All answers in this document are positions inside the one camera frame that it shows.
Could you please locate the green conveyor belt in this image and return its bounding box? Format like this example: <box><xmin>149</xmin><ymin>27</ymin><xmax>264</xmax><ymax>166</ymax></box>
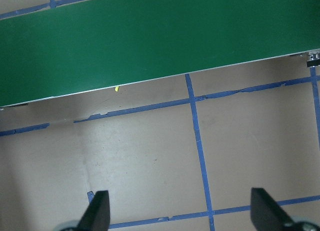
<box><xmin>0</xmin><ymin>0</ymin><xmax>320</xmax><ymax>108</ymax></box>

